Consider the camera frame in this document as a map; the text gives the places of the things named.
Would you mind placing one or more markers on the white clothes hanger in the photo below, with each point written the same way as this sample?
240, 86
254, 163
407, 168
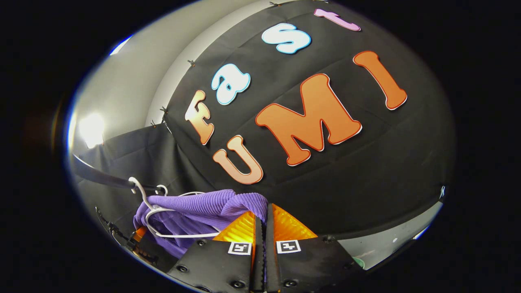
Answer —
163, 188
143, 197

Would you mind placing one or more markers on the ceiling light panel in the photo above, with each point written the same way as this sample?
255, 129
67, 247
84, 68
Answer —
91, 130

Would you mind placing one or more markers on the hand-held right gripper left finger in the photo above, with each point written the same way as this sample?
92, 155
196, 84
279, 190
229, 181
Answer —
220, 264

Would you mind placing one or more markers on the small pale blue tie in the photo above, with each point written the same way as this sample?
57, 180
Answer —
442, 191

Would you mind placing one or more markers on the black backdrop cloth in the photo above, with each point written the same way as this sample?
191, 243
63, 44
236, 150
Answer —
366, 171

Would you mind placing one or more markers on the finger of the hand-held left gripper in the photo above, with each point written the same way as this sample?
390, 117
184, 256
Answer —
140, 234

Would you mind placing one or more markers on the row of small black clips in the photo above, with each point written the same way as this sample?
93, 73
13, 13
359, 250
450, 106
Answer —
164, 110

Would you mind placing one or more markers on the black clothes rack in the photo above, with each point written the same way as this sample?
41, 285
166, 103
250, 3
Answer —
106, 177

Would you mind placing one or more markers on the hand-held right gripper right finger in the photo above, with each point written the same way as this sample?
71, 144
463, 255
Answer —
309, 264

